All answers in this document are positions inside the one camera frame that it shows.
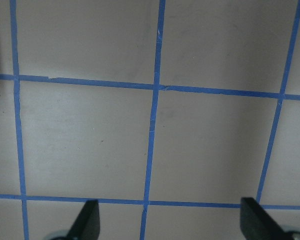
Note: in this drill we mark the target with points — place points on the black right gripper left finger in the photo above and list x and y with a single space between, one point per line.
87 225

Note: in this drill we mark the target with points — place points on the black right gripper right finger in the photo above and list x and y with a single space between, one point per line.
257 224

